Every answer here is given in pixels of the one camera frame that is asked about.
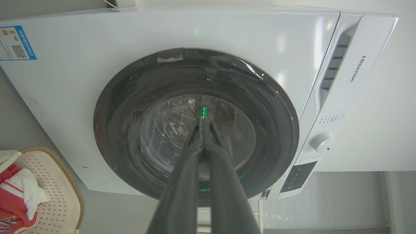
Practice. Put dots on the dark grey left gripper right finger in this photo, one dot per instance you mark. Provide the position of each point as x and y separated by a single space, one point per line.
227 198

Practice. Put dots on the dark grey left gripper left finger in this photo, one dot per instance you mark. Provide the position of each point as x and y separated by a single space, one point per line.
182 195

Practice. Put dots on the cream perforated laundry basket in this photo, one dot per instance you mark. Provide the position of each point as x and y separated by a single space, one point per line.
55 195

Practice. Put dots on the dark round washing machine door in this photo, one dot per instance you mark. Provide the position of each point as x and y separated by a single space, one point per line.
195 123

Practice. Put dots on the white Hisense washing machine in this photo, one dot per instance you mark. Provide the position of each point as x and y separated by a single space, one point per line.
201 97

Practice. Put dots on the white washing machine dial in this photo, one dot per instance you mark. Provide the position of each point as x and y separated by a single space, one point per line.
322 142

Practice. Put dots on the red and white garment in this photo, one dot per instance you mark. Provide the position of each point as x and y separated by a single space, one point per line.
18 201

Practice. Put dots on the blue energy label sticker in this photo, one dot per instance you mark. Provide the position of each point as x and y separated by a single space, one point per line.
16 43

